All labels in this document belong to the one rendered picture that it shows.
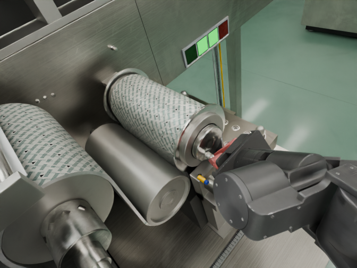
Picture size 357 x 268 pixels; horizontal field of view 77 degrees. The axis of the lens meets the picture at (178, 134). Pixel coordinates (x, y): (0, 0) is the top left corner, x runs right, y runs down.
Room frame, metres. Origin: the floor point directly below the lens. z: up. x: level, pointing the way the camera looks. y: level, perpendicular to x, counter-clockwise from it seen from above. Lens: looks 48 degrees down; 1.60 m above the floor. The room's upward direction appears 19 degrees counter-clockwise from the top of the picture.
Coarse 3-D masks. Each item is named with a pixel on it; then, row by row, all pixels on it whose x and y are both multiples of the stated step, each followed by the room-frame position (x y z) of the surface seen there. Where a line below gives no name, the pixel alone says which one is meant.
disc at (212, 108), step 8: (208, 104) 0.30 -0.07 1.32; (216, 104) 0.31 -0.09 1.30; (200, 112) 0.29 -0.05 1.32; (208, 112) 0.30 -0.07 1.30; (216, 112) 0.31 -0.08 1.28; (192, 120) 0.27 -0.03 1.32; (224, 120) 0.32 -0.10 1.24; (184, 128) 0.26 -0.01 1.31; (184, 136) 0.26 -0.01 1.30; (176, 144) 0.25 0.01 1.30; (176, 152) 0.25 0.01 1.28; (176, 160) 0.24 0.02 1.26; (184, 168) 0.25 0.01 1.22; (192, 168) 0.26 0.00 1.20
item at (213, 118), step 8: (200, 120) 0.28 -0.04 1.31; (208, 120) 0.28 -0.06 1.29; (216, 120) 0.29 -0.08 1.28; (192, 128) 0.27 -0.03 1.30; (200, 128) 0.27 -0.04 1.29; (192, 136) 0.26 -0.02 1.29; (184, 144) 0.25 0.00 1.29; (192, 144) 0.26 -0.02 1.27; (184, 152) 0.25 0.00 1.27; (184, 160) 0.25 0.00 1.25; (192, 160) 0.25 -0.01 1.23
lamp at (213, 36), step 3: (213, 30) 0.77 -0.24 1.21; (216, 30) 0.78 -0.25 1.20; (210, 33) 0.77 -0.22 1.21; (213, 33) 0.77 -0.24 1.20; (216, 33) 0.78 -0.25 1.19; (210, 36) 0.76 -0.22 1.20; (213, 36) 0.77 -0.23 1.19; (216, 36) 0.78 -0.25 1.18; (210, 39) 0.76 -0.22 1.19; (213, 39) 0.77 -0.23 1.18; (216, 39) 0.78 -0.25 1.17; (210, 42) 0.76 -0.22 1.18; (213, 42) 0.77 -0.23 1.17; (210, 45) 0.76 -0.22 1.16
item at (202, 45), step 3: (201, 39) 0.74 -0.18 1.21; (204, 39) 0.75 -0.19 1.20; (198, 42) 0.73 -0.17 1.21; (201, 42) 0.74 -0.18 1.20; (204, 42) 0.75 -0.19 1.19; (198, 45) 0.73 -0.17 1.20; (201, 45) 0.74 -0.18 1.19; (204, 45) 0.74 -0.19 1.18; (207, 45) 0.75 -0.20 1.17; (198, 48) 0.73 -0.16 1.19; (201, 48) 0.74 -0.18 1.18; (204, 48) 0.74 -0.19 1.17; (207, 48) 0.75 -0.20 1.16; (201, 51) 0.74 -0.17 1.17; (204, 51) 0.74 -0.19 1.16
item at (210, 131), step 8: (208, 128) 0.27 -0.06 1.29; (216, 128) 0.28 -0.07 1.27; (200, 136) 0.26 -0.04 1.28; (208, 136) 0.26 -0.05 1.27; (216, 136) 0.27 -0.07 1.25; (200, 144) 0.25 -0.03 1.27; (208, 144) 0.26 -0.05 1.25; (216, 144) 0.27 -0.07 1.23; (192, 152) 0.25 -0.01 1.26; (200, 152) 0.25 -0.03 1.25; (200, 160) 0.25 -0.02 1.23
